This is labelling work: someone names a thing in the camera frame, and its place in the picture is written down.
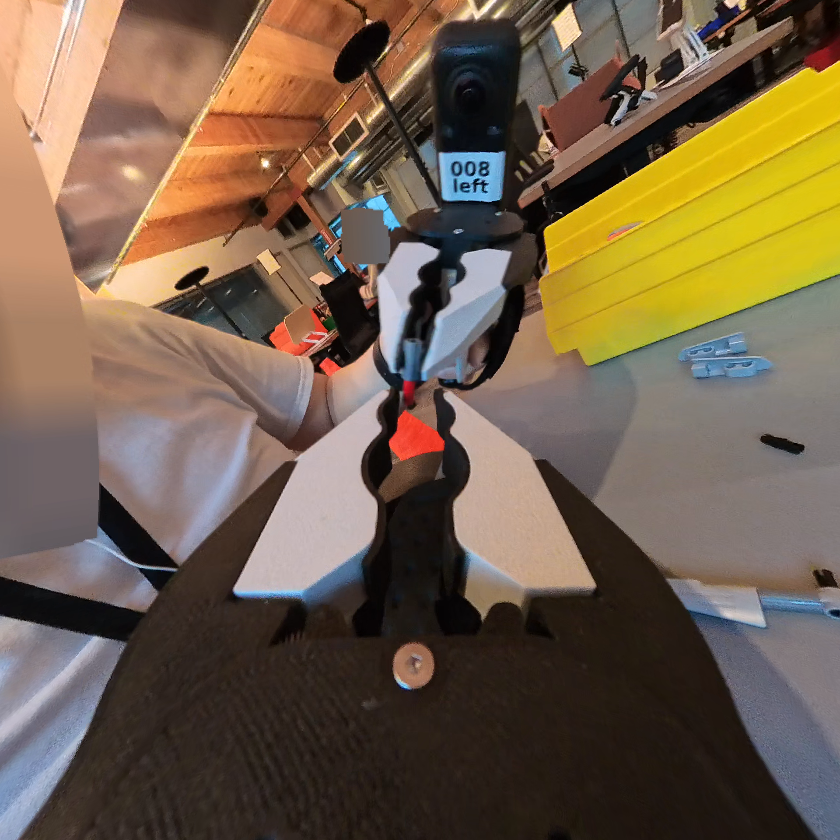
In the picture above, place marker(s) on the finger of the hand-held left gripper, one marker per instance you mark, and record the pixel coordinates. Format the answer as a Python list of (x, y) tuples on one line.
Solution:
[(392, 295), (472, 308)]

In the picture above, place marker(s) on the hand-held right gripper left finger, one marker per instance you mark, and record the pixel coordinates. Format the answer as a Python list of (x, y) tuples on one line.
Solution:
[(315, 525)]

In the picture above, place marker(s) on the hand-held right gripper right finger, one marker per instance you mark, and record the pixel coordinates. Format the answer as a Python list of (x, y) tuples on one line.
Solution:
[(518, 525)]

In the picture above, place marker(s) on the thin red metal pin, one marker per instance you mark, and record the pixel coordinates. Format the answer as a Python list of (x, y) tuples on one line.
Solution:
[(411, 351)]

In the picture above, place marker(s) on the black orange printed part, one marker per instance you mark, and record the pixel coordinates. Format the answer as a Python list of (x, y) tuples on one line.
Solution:
[(410, 525)]

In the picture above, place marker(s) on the person's left forearm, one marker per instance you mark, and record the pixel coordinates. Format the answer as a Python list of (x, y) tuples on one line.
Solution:
[(354, 394)]

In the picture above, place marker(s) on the grey desk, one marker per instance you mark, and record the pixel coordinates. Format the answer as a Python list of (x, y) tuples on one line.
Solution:
[(689, 499)]

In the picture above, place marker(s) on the black office chair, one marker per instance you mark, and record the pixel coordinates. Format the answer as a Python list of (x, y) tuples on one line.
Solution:
[(348, 312)]

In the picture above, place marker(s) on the red-brown office chair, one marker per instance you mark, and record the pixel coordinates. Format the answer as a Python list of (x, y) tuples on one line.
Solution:
[(577, 111)]

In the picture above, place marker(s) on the orange storage bin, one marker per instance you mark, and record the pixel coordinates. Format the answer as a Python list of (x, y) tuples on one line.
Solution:
[(289, 338)]

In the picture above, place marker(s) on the tall black floor lamp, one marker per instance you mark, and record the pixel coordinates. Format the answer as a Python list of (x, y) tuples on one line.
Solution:
[(361, 49)]

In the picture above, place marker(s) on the person in white shirt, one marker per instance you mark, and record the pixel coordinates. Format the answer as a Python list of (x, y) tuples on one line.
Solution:
[(197, 407)]

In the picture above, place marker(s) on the short black floor lamp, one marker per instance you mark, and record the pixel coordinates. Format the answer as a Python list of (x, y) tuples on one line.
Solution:
[(193, 279)]

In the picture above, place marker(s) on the white metal hand tool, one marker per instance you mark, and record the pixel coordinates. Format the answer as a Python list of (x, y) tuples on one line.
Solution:
[(722, 600)]

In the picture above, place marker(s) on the yellow plastic bin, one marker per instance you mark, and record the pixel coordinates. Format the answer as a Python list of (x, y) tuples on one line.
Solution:
[(709, 249)]

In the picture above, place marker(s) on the long background table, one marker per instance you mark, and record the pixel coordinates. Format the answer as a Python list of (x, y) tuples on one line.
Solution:
[(715, 72)]

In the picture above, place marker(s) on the small grey printed part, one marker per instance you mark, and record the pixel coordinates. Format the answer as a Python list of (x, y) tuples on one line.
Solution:
[(732, 367), (715, 344)]

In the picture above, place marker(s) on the small black part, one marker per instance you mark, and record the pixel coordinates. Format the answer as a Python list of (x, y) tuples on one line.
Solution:
[(784, 444)]

